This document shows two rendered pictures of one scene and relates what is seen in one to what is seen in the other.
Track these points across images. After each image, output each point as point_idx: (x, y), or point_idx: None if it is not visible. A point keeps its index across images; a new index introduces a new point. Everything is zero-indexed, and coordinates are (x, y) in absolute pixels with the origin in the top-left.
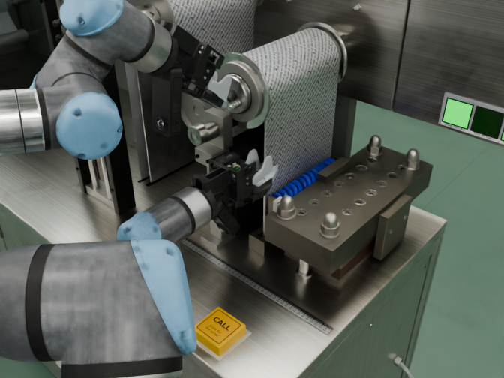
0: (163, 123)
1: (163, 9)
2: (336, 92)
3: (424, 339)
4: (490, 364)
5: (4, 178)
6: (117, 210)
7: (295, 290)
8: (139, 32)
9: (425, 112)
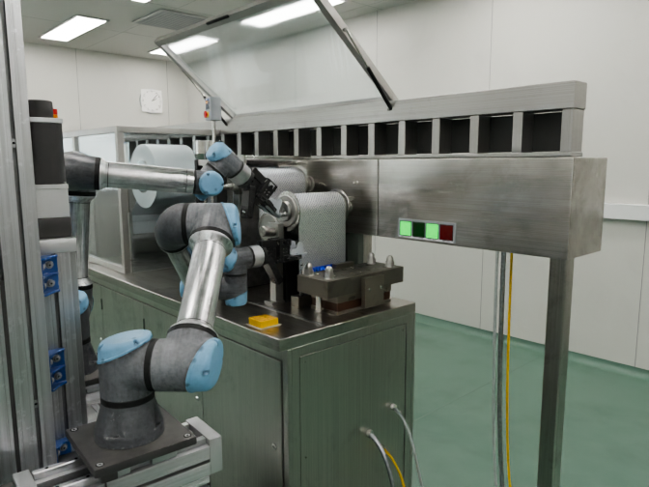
0: (244, 211)
1: None
2: (345, 223)
3: (453, 465)
4: (504, 482)
5: (155, 285)
6: None
7: (311, 316)
8: (237, 163)
9: (392, 232)
